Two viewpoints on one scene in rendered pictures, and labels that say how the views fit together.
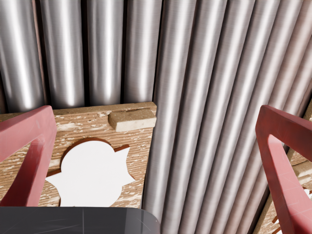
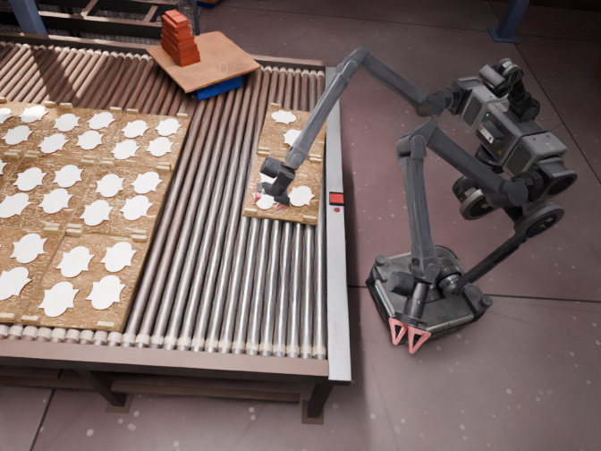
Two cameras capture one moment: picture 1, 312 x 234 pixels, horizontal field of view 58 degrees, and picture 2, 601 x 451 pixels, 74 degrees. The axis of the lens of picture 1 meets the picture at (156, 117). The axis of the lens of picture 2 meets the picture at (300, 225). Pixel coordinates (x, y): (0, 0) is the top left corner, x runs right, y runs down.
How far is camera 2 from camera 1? 1.49 m
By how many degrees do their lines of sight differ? 27
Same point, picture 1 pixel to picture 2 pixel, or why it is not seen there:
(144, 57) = (243, 227)
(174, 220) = (232, 169)
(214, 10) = (220, 236)
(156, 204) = (241, 179)
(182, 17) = (231, 235)
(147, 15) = (242, 236)
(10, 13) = (275, 240)
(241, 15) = (209, 234)
